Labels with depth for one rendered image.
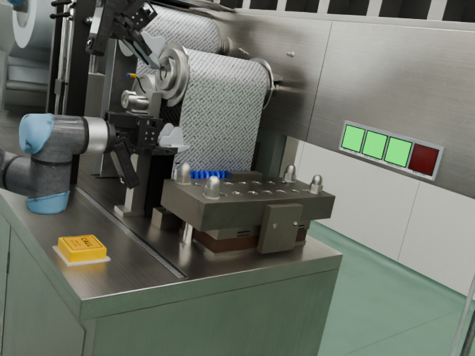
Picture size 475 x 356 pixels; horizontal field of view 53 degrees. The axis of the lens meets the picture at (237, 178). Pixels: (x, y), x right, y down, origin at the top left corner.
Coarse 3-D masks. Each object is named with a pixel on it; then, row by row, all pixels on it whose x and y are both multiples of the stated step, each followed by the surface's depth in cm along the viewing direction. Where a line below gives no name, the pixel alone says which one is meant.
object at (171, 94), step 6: (162, 54) 112; (168, 54) 109; (174, 54) 108; (180, 54) 107; (180, 60) 106; (180, 66) 106; (180, 72) 106; (180, 78) 106; (156, 84) 114; (174, 84) 108; (180, 84) 106; (162, 90) 112; (168, 90) 110; (174, 90) 108; (162, 96) 112; (168, 96) 110; (174, 96) 109; (264, 96) 123
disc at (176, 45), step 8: (168, 48) 111; (176, 48) 108; (184, 48) 106; (184, 56) 106; (184, 64) 106; (184, 72) 106; (184, 80) 106; (184, 88) 106; (176, 96) 109; (168, 104) 111; (176, 104) 109
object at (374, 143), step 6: (372, 132) 106; (366, 138) 107; (372, 138) 106; (378, 138) 105; (384, 138) 104; (366, 144) 107; (372, 144) 106; (378, 144) 105; (384, 144) 104; (366, 150) 107; (372, 150) 106; (378, 150) 105; (378, 156) 105
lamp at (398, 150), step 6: (390, 138) 103; (390, 144) 103; (396, 144) 102; (402, 144) 100; (408, 144) 99; (390, 150) 103; (396, 150) 102; (402, 150) 100; (408, 150) 99; (390, 156) 103; (396, 156) 102; (402, 156) 100; (396, 162) 102; (402, 162) 100
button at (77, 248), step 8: (64, 240) 91; (72, 240) 92; (80, 240) 92; (88, 240) 93; (96, 240) 94; (64, 248) 89; (72, 248) 88; (80, 248) 89; (88, 248) 90; (96, 248) 90; (104, 248) 91; (64, 256) 89; (72, 256) 87; (80, 256) 88; (88, 256) 89; (96, 256) 90; (104, 256) 91
